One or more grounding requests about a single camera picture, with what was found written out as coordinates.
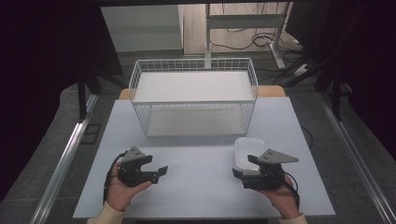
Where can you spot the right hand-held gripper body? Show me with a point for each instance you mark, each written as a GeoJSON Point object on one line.
{"type": "Point", "coordinates": [267, 179]}

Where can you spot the person's right hand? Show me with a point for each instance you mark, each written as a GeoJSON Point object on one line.
{"type": "Point", "coordinates": [286, 199]}

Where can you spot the white panel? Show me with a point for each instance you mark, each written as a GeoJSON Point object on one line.
{"type": "Point", "coordinates": [141, 28]}

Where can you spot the black stand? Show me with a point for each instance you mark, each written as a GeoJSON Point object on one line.
{"type": "Point", "coordinates": [82, 99]}
{"type": "Point", "coordinates": [336, 99]}

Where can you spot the white desk frame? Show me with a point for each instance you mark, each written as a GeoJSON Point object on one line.
{"type": "Point", "coordinates": [246, 21]}

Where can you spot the aluminium rail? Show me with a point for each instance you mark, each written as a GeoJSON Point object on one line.
{"type": "Point", "coordinates": [358, 158]}
{"type": "Point", "coordinates": [65, 158]}

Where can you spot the white plastic container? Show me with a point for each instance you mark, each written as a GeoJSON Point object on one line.
{"type": "Point", "coordinates": [249, 151]}

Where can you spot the person's left hand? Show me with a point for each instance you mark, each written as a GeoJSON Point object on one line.
{"type": "Point", "coordinates": [118, 193]}

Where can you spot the white power strip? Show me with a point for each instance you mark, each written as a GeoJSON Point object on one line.
{"type": "Point", "coordinates": [301, 70]}

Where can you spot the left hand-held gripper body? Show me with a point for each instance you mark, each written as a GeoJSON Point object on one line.
{"type": "Point", "coordinates": [132, 169]}

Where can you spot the black curtain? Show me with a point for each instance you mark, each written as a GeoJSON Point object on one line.
{"type": "Point", "coordinates": [40, 77]}
{"type": "Point", "coordinates": [367, 62]}

